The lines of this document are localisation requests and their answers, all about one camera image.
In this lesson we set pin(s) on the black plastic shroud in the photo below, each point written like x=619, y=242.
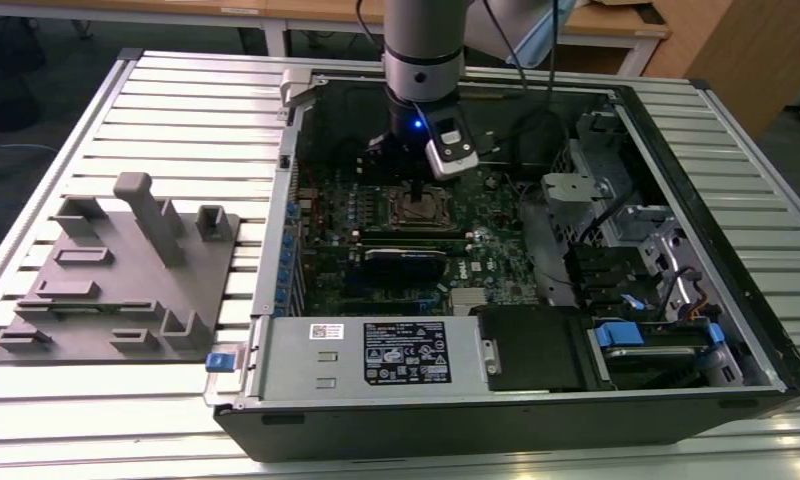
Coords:
x=533, y=350

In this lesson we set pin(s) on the black plastic drive cage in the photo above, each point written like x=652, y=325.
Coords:
x=607, y=270

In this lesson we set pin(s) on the hard disk in blue carrier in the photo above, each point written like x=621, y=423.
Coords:
x=616, y=332

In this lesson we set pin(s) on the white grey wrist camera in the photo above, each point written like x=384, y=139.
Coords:
x=449, y=150

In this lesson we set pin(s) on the black PC case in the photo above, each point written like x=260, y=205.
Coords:
x=440, y=435

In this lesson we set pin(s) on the silver metal disk bay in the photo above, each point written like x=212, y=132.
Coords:
x=569, y=192

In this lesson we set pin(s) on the green RAM stick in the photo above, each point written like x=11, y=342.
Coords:
x=426, y=237

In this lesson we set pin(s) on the wooden desk white legs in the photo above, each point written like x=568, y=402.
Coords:
x=139, y=5
x=613, y=32

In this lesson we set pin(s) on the silver power supply unit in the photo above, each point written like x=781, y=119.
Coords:
x=306, y=370

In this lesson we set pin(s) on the wooden cabinet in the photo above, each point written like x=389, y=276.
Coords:
x=760, y=50

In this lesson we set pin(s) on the CPU socket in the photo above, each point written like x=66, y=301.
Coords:
x=420, y=226

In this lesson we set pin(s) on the black graphics card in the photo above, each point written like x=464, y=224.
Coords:
x=402, y=270

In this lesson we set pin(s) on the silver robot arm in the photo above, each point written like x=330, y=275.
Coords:
x=420, y=40

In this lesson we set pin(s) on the blue case latch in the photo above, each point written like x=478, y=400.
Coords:
x=220, y=362

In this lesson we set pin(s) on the grey parts rack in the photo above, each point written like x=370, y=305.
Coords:
x=139, y=280

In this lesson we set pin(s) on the silver CPU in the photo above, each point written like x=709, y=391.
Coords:
x=433, y=212

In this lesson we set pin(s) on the silver chipset heatsink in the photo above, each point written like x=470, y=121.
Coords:
x=468, y=296

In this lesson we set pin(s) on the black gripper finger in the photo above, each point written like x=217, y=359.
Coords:
x=422, y=192
x=413, y=192

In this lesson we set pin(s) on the green motherboard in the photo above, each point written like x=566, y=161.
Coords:
x=500, y=250

